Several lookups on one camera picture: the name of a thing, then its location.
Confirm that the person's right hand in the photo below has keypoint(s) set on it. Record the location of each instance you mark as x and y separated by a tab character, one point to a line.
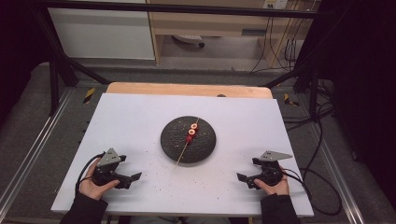
275	187

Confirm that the black metal frame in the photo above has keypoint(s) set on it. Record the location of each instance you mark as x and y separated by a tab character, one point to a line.
186	8

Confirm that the red fruit end piece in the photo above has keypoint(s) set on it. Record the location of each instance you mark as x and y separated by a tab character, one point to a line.
189	138

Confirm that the light wooden desk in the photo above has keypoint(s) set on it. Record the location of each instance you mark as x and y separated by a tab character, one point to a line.
202	21

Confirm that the round black textured plate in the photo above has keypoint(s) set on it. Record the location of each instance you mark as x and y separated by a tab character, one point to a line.
202	146

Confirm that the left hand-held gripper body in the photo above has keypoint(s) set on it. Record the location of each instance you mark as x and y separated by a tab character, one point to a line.
106	169

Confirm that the white chair base with caster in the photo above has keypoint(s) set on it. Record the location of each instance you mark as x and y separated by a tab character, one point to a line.
189	39

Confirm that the person's left hand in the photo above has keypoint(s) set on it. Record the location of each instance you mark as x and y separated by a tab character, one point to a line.
93	186

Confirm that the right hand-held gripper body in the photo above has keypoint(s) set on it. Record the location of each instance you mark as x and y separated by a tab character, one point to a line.
269	169

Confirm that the wooden table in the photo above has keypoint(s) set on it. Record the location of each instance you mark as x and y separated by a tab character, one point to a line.
174	90

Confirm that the white cabinet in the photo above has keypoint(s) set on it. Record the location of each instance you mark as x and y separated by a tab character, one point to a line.
102	31

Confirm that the aluminium floor rail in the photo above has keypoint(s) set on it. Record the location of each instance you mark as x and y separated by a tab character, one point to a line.
37	140
339	174

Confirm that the white wall socket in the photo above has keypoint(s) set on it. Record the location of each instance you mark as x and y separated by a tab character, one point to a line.
275	3

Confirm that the thin bamboo skewer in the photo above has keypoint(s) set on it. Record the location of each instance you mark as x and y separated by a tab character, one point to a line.
182	154

